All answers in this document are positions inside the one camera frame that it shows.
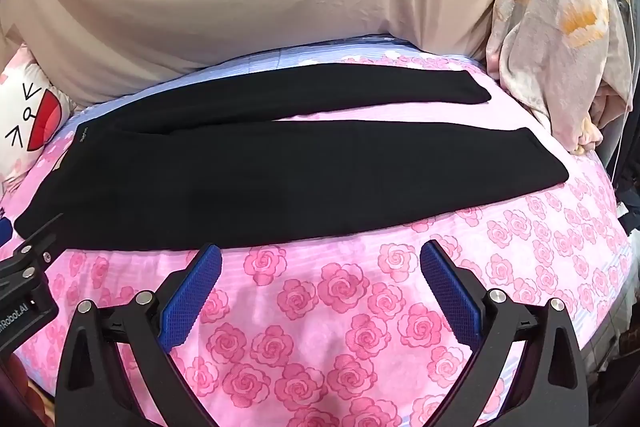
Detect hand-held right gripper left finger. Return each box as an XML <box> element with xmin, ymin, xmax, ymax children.
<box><xmin>54</xmin><ymin>243</ymin><xmax>223</xmax><ymax>427</ymax></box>

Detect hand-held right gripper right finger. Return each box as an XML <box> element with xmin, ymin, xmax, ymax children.
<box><xmin>420</xmin><ymin>239</ymin><xmax>596</xmax><ymax>427</ymax></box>

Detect black pants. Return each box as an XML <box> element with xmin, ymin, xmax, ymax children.
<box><xmin>14</xmin><ymin>66</ymin><xmax>569</xmax><ymax>254</ymax></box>

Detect white cat face pillow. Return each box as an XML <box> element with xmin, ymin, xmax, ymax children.
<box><xmin>0</xmin><ymin>46</ymin><xmax>77</xmax><ymax>190</ymax></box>

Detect pink rose print bed sheet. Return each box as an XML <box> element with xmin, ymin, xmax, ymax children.
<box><xmin>0</xmin><ymin>34</ymin><xmax>633</xmax><ymax>427</ymax></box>

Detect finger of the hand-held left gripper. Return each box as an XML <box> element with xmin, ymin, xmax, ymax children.
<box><xmin>0</xmin><ymin>213</ymin><xmax>65</xmax><ymax>290</ymax></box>

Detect pale floral blanket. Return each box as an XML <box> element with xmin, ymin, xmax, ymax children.
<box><xmin>484</xmin><ymin>0</ymin><xmax>635</xmax><ymax>156</ymax></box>

